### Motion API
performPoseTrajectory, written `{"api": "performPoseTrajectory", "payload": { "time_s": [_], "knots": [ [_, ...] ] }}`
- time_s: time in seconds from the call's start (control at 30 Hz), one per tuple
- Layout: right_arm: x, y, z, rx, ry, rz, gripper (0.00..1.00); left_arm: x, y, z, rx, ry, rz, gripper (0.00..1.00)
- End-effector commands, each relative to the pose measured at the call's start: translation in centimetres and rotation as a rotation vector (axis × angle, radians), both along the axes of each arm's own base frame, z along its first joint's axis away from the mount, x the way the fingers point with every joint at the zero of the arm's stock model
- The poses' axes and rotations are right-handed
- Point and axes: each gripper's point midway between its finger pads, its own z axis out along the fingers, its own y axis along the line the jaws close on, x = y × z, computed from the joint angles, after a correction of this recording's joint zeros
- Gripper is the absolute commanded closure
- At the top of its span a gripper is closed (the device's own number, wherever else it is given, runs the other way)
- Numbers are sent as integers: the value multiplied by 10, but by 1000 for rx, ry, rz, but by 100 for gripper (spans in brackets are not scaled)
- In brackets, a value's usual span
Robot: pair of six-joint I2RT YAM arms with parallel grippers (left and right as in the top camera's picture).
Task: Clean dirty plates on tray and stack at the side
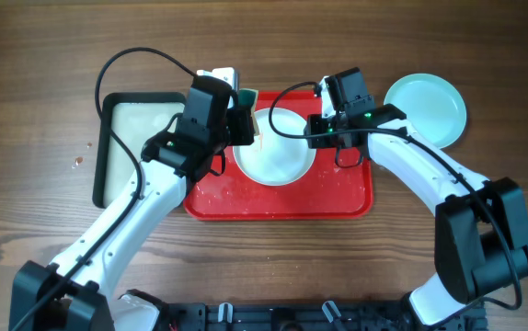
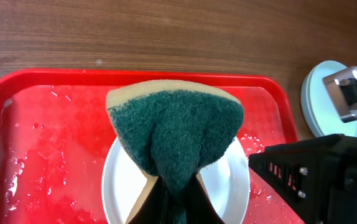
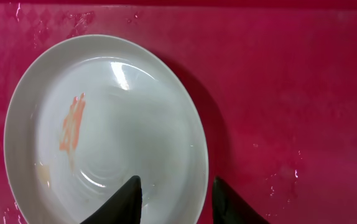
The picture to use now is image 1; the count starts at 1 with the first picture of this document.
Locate black water basin tray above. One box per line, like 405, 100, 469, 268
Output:
92, 92, 186, 209

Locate black cable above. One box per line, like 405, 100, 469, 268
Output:
10, 46, 201, 331
268, 81, 522, 323

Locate white plate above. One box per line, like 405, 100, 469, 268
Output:
233, 108, 316, 186

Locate right black cable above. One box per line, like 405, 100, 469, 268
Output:
268, 81, 522, 323

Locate mint green plate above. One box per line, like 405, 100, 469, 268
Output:
385, 74, 467, 149

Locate green yellow sponge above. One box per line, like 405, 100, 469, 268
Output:
238, 88, 259, 136

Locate left black cable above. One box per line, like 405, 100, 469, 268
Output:
10, 46, 201, 331

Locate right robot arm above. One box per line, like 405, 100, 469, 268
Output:
304, 68, 528, 330

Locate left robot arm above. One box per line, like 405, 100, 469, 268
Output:
9, 68, 255, 330

